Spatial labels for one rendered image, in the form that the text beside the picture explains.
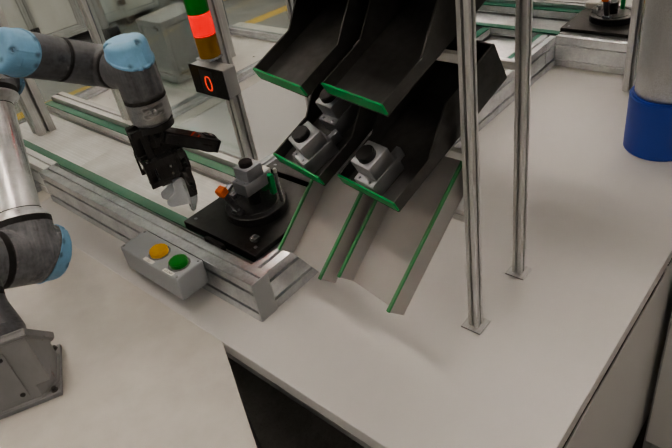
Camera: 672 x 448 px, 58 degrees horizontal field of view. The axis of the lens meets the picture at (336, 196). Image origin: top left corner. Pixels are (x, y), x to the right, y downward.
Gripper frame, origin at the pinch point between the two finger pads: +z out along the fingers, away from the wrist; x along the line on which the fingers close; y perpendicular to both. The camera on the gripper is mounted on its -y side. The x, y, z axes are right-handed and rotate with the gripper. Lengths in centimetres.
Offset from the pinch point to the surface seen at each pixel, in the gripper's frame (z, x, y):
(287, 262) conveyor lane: 13.1, 14.3, -10.8
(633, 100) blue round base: 8, 26, -101
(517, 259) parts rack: 18, 40, -49
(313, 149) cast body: -16.7, 26.7, -15.9
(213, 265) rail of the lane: 11.4, 6.4, 1.9
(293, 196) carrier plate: 10.7, -2.3, -22.0
